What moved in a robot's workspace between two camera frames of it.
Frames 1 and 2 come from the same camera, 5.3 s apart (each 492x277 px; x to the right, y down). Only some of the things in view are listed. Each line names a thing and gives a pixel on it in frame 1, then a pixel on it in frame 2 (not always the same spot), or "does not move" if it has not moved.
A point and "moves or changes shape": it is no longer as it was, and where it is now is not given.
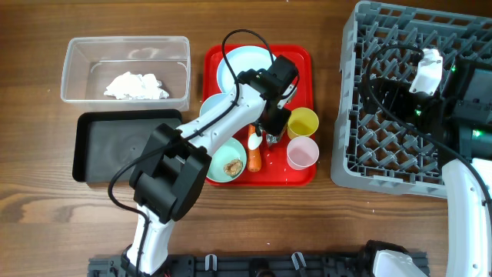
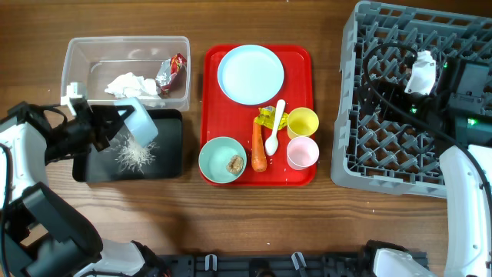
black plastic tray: x=104 y=138 does not move
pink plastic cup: x=301 y=152 does not move
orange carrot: x=254 y=156 moves or changes shape
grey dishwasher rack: x=376 y=153 does not move
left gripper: x=274 y=125 → x=98 y=128
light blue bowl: x=211 y=101 → x=140 y=123
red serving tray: x=260 y=158 does not move
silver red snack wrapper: x=271 y=138 → x=168 y=68
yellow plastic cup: x=302 y=121 does not move
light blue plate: x=241 y=59 does not move
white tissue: x=136 y=87 does not move
